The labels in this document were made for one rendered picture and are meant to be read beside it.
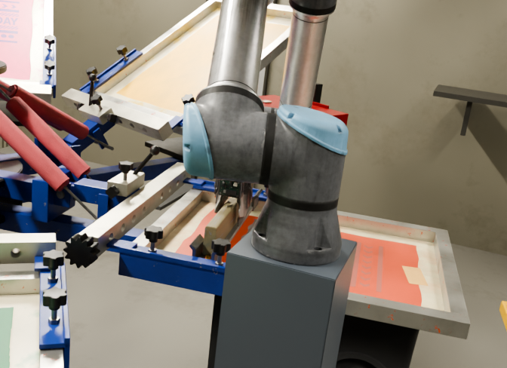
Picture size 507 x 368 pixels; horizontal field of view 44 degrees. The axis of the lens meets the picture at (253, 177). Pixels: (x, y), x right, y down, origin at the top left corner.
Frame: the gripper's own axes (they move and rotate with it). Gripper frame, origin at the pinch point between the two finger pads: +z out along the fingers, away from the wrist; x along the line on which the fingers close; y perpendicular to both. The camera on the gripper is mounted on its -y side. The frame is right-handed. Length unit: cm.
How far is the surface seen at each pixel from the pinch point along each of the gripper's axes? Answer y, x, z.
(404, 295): 14.1, 47.1, 5.5
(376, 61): -306, 28, -21
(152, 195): 1.4, -22.1, -3.0
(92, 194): 3.1, -38.6, -0.9
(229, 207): 5.1, 0.5, -4.9
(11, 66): -74, -113, -19
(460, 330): 29, 58, 4
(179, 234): 3.8, -12.6, 5.6
